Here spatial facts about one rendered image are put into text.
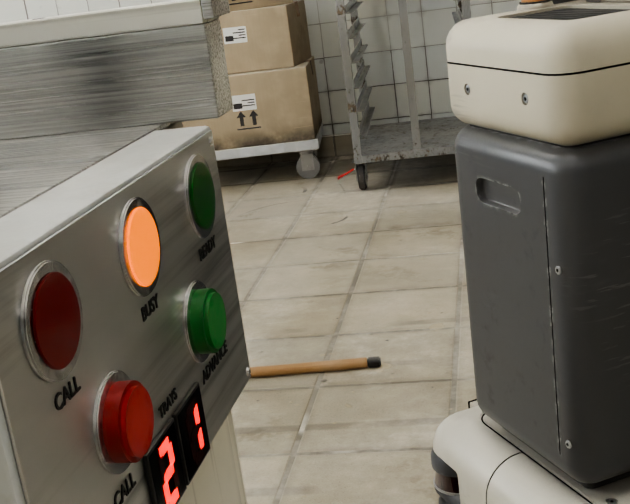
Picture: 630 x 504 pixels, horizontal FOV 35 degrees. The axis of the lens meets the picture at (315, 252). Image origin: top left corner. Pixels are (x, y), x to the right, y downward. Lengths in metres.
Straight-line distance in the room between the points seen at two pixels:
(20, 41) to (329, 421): 1.60
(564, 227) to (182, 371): 0.68
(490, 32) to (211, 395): 0.73
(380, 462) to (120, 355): 1.53
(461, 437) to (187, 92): 0.92
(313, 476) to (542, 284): 0.87
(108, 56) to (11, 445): 0.27
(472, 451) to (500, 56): 0.52
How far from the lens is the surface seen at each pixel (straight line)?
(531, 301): 1.16
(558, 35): 1.04
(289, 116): 4.18
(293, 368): 2.30
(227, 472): 0.60
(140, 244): 0.40
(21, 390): 0.32
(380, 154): 3.83
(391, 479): 1.85
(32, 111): 0.56
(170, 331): 0.44
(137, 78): 0.54
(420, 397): 2.14
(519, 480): 1.27
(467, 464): 1.35
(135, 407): 0.38
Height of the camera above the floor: 0.92
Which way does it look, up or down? 17 degrees down
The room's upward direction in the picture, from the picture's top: 8 degrees counter-clockwise
